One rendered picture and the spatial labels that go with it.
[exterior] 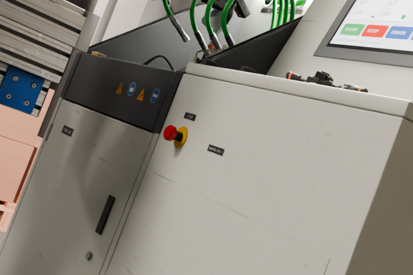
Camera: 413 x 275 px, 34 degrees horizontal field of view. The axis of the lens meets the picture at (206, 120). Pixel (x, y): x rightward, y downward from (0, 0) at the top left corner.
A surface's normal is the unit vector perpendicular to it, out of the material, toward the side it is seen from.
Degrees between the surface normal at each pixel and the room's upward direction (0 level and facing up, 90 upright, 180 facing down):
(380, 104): 90
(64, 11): 90
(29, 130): 90
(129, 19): 90
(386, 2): 76
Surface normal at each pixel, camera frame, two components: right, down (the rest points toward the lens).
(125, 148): -0.77, -0.33
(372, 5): -0.66, -0.54
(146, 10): 0.56, 0.18
